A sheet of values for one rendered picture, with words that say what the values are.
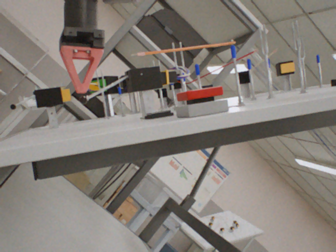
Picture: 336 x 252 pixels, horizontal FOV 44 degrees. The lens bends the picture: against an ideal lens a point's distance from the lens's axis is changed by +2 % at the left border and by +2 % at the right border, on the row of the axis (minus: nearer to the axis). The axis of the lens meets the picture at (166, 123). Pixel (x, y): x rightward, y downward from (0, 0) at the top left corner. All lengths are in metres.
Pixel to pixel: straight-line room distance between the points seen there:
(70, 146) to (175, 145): 0.21
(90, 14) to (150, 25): 1.14
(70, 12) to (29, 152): 0.32
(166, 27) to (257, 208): 8.67
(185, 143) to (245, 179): 9.30
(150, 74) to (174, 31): 1.15
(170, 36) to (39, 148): 1.46
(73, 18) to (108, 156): 0.24
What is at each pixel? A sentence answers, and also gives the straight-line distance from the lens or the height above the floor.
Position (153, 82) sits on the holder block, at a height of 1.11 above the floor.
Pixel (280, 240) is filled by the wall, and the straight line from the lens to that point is 10.92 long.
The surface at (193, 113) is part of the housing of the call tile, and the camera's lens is 0.52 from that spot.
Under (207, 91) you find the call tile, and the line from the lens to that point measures 0.53.
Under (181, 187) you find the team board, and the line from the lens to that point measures 9.20.
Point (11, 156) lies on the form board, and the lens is 0.47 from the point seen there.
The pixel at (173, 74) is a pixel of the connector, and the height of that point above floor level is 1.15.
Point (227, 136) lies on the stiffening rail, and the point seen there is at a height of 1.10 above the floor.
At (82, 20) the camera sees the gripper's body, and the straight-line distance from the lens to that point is 0.71.
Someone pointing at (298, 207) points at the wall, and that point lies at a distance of 10.96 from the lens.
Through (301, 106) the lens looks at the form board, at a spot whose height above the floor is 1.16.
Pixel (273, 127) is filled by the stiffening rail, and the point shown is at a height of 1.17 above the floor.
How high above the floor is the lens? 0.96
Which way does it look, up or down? 9 degrees up
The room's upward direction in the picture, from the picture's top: 40 degrees clockwise
